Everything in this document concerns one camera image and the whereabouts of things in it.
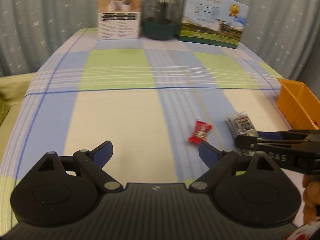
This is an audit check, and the grey black snack packet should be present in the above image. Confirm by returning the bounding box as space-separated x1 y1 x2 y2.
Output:
227 112 259 156

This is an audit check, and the person's right hand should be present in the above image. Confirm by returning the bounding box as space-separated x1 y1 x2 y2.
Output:
303 174 320 224

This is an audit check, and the orange plastic tray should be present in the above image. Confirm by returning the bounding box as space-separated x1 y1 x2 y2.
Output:
277 79 320 130

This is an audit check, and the small red white candy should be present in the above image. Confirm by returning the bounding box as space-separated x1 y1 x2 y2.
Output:
188 120 212 145

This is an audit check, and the plaid tablecloth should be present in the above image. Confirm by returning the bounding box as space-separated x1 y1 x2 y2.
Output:
1 29 289 233

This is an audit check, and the green sofa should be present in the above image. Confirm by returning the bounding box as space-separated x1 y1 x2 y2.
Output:
1 73 35 161

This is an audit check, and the blue milk carton box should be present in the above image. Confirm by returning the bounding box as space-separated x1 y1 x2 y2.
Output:
178 0 249 49

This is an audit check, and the small beige product box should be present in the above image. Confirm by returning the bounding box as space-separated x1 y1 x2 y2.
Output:
97 0 143 40

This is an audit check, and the dark green glass jar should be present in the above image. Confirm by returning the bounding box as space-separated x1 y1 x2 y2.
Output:
142 0 182 41

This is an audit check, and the blue star curtain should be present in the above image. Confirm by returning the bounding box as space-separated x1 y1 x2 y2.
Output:
1 0 319 79

